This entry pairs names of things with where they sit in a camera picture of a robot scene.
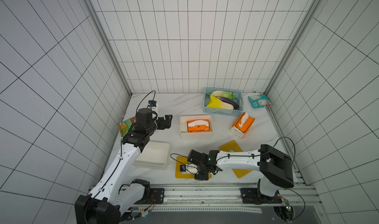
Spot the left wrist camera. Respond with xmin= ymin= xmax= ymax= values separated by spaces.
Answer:
xmin=147 ymin=100 xmax=159 ymax=113

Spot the white tissue box base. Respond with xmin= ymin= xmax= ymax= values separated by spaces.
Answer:
xmin=180 ymin=115 xmax=214 ymax=140

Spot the teal snack bag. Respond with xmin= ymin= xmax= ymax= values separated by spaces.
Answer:
xmin=248 ymin=94 xmax=271 ymax=109

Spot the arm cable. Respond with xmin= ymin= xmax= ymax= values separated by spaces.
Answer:
xmin=170 ymin=136 xmax=297 ymax=176
xmin=135 ymin=90 xmax=157 ymax=115

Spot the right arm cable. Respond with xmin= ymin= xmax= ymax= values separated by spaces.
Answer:
xmin=170 ymin=136 xmax=297 ymax=176

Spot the green lettuce toy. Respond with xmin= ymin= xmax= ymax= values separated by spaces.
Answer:
xmin=211 ymin=91 xmax=235 ymax=100

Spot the purple eggplant toy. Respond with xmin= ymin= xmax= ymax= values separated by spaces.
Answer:
xmin=218 ymin=96 xmax=239 ymax=110

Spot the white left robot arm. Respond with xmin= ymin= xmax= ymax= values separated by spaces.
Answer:
xmin=74 ymin=108 xmax=173 ymax=224

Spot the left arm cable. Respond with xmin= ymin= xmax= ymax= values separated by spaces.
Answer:
xmin=135 ymin=90 xmax=157 ymax=115

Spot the orange tissue pack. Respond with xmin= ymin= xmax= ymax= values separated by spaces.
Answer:
xmin=187 ymin=119 xmax=211 ymax=133
xmin=230 ymin=112 xmax=255 ymax=138

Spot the green chips bag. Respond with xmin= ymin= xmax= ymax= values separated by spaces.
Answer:
xmin=117 ymin=117 xmax=136 ymax=137

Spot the white empty box base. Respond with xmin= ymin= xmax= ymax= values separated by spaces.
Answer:
xmin=133 ymin=141 xmax=170 ymax=170

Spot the light blue plastic basket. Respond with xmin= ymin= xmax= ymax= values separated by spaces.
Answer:
xmin=203 ymin=88 xmax=243 ymax=116

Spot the yellow cabbage toy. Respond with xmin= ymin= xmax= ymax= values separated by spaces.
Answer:
xmin=206 ymin=96 xmax=234 ymax=110

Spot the aluminium mounting rail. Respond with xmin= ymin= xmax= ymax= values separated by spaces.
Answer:
xmin=84 ymin=183 xmax=322 ymax=214

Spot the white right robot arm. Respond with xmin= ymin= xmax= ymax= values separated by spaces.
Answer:
xmin=187 ymin=144 xmax=294 ymax=197

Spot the yellow bamboo box lid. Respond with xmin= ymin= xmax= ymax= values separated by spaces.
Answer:
xmin=175 ymin=156 xmax=197 ymax=179

